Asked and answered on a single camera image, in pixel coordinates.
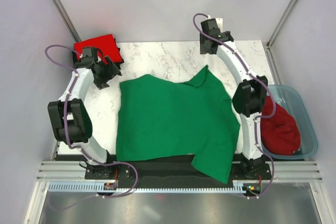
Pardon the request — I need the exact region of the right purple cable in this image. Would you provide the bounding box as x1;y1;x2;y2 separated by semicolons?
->
193;13;276;200

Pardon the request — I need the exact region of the folded red t shirt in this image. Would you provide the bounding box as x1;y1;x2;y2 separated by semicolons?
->
74;34;124;66

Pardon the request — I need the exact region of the dark red t shirt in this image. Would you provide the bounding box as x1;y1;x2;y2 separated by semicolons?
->
260;104;301;156

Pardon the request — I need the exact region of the green t shirt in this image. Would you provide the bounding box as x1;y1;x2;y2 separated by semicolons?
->
115;66;240;184

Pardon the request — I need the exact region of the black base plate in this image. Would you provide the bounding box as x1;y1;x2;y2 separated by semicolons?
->
79;155;271;188

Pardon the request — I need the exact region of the folded black t shirt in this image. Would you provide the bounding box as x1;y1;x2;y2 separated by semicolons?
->
71;39;123;69

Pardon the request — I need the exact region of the aluminium frame rail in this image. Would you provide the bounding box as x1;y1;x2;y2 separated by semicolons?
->
37;161;322;183

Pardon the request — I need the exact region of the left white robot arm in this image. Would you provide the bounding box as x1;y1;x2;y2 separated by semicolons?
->
47;47;121;180

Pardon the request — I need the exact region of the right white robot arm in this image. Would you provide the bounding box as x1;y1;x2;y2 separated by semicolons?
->
199;15;271;179

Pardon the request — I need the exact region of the blue plastic bin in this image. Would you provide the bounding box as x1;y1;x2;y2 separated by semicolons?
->
262;85;318;160

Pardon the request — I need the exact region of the white slotted cable duct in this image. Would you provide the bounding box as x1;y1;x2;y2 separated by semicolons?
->
48;182;246;194

